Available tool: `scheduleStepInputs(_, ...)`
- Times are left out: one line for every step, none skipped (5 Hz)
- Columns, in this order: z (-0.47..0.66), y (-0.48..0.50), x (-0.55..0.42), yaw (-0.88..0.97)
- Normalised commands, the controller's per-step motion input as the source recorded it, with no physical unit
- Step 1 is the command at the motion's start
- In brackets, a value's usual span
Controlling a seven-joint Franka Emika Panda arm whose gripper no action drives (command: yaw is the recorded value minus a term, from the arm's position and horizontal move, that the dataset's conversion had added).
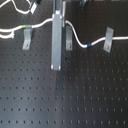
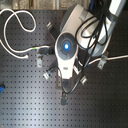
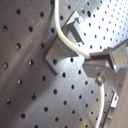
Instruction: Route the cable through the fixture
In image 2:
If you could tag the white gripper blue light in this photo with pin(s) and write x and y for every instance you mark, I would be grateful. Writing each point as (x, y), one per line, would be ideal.
(66, 49)

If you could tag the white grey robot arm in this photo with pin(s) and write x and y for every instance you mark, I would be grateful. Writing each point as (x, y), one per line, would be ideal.
(81, 29)

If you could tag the black perforated breadboard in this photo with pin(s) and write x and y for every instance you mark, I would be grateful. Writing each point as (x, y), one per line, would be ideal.
(31, 101)

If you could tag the blue object at edge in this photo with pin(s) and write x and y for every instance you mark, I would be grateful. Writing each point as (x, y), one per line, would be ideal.
(1, 88)

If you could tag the metal cable clip upper left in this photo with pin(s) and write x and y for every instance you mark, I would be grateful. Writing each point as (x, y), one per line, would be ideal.
(49, 25)

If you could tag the metal cable clip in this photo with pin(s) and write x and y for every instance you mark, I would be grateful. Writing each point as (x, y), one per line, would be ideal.
(103, 59)
(39, 61)
(83, 80)
(49, 25)

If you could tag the metal cable clip lower right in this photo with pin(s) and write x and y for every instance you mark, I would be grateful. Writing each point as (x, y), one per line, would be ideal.
(83, 80)

